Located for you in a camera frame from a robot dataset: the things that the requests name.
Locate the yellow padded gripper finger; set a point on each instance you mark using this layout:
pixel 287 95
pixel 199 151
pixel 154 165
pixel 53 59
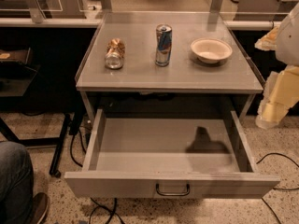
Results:
pixel 281 92
pixel 268 41

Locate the silver blue redbull can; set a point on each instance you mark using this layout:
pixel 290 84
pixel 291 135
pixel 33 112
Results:
pixel 164 44

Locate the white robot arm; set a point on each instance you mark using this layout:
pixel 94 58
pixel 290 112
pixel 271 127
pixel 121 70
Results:
pixel 287 49

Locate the lying orange soda can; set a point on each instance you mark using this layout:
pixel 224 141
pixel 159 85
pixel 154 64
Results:
pixel 114 58

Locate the open grey top drawer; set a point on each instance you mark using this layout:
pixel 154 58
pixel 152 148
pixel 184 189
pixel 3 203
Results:
pixel 126 158

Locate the white paper bowl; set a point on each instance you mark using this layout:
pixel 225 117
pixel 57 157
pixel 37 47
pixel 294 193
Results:
pixel 211 50

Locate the grey cabinet table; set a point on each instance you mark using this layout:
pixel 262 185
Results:
pixel 151 52

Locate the brown shoe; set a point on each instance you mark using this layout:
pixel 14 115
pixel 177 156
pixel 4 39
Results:
pixel 40 208

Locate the metal drawer handle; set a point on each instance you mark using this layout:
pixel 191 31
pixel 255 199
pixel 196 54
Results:
pixel 169 191

